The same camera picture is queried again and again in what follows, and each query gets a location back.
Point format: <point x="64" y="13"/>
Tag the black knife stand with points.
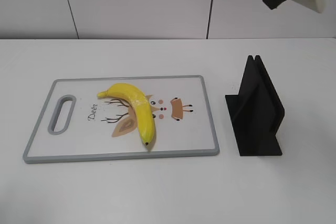
<point x="256" y="112"/>

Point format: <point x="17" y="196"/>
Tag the yellow plastic banana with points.
<point x="140" y="105"/>

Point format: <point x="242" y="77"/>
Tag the deer print cutting board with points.
<point x="74" y="125"/>

